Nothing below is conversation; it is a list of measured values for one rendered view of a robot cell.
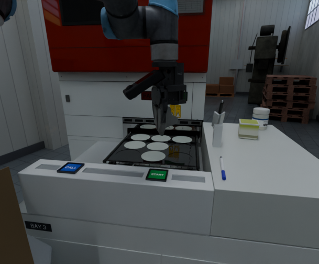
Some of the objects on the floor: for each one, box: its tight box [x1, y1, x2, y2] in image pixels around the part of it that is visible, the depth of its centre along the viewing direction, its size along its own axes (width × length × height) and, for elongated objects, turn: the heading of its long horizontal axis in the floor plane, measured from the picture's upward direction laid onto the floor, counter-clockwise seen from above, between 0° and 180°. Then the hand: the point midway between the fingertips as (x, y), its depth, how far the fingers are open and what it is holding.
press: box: [246, 25, 291, 105], centre depth 679 cm, size 133×118×254 cm
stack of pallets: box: [260, 74, 317, 124], centre depth 517 cm, size 143×102×102 cm
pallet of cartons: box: [205, 77, 235, 97], centre depth 891 cm, size 141×107×79 cm
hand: (159, 132), depth 61 cm, fingers closed
